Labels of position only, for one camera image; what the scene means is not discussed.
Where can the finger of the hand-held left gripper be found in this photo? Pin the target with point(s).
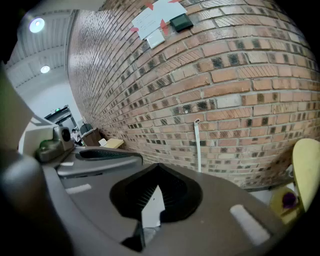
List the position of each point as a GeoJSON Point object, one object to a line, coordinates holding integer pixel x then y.
{"type": "Point", "coordinates": [105, 166]}
{"type": "Point", "coordinates": [107, 153]}

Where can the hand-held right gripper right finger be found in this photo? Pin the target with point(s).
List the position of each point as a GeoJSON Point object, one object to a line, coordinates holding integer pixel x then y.
{"type": "Point", "coordinates": [215, 220]}

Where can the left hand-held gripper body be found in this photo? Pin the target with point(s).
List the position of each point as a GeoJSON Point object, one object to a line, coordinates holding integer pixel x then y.
{"type": "Point", "coordinates": [57, 140]}

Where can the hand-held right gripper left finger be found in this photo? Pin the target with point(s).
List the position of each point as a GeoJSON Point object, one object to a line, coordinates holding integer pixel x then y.
{"type": "Point", "coordinates": [87, 212]}

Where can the white wall pipe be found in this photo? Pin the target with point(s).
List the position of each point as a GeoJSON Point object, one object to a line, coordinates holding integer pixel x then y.
{"type": "Point", "coordinates": [198, 150]}

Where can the small white box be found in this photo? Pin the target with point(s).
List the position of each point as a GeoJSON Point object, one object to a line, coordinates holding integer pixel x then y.
{"type": "Point", "coordinates": [102, 142]}

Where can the yellow square table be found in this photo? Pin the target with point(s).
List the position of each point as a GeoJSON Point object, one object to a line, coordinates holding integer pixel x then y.
{"type": "Point", "coordinates": [115, 143]}

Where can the brown wooden cabinet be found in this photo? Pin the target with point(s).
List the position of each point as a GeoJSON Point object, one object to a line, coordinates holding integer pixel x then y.
{"type": "Point", "coordinates": [92, 137]}

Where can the green exit sign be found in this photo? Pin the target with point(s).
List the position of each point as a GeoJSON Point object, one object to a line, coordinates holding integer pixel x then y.
{"type": "Point", "coordinates": [57, 109]}

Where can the black bag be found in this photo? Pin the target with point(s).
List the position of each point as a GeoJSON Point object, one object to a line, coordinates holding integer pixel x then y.
{"type": "Point", "coordinates": [85, 128]}

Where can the yellow chair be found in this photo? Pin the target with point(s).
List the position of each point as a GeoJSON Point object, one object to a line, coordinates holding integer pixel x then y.
{"type": "Point", "coordinates": [277, 207]}

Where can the round ceiling light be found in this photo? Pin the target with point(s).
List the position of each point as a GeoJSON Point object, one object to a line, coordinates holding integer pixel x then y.
{"type": "Point", "coordinates": [45, 69]}
{"type": "Point", "coordinates": [37, 25]}

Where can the purple object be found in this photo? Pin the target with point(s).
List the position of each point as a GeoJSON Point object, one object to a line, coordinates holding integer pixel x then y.
{"type": "Point", "coordinates": [290, 199]}

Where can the red tape piece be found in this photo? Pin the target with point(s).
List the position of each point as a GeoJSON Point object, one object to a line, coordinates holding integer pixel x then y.
{"type": "Point", "coordinates": [134, 29]}
{"type": "Point", "coordinates": [174, 1]}
{"type": "Point", "coordinates": [164, 27]}
{"type": "Point", "coordinates": [149, 5]}

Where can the white paper sheet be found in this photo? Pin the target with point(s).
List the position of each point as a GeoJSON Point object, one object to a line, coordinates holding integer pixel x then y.
{"type": "Point", "coordinates": [160, 15]}

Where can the dark doorway frame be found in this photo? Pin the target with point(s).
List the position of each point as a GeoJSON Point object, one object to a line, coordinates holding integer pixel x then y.
{"type": "Point", "coordinates": [61, 116]}

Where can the white wall switch plate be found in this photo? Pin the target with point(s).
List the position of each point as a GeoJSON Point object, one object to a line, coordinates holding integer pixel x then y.
{"type": "Point", "coordinates": [155, 38]}

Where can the black wall control panel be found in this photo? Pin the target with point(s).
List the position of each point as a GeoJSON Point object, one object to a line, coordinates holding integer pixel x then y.
{"type": "Point", "coordinates": [181, 22]}

